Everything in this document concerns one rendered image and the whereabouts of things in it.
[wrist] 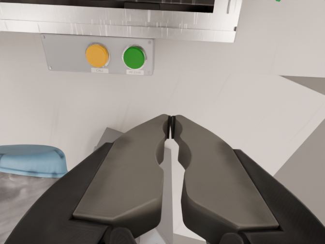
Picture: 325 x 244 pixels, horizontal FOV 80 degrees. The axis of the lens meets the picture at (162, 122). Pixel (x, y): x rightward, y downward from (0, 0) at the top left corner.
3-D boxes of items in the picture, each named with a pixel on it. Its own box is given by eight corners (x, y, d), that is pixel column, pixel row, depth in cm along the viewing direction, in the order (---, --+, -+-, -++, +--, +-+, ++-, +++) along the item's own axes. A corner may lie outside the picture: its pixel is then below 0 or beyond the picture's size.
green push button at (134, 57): (145, 67, 39) (144, 69, 37) (125, 66, 39) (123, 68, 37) (145, 46, 37) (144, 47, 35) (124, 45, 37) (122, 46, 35)
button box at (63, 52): (154, 68, 44) (152, 76, 39) (62, 64, 44) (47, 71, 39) (155, 35, 41) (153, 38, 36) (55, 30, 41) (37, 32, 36)
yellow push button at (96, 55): (110, 65, 39) (108, 68, 37) (90, 64, 39) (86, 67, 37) (109, 44, 37) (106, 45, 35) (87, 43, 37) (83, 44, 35)
